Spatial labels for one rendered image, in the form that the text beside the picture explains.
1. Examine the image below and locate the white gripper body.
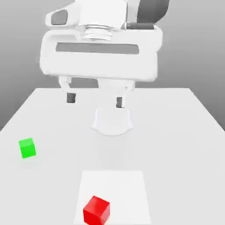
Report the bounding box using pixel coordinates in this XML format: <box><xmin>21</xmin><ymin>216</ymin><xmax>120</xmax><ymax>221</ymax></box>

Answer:
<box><xmin>39</xmin><ymin>25</ymin><xmax>163</xmax><ymax>83</ymax></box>

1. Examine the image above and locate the small green cube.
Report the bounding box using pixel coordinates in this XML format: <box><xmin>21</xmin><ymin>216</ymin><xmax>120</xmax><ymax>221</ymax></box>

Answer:
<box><xmin>18</xmin><ymin>137</ymin><xmax>37</xmax><ymax>159</ymax></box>

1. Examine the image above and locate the small red cube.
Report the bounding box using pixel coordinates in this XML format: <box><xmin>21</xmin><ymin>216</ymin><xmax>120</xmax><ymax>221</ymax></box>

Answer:
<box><xmin>83</xmin><ymin>195</ymin><xmax>111</xmax><ymax>225</ymax></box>

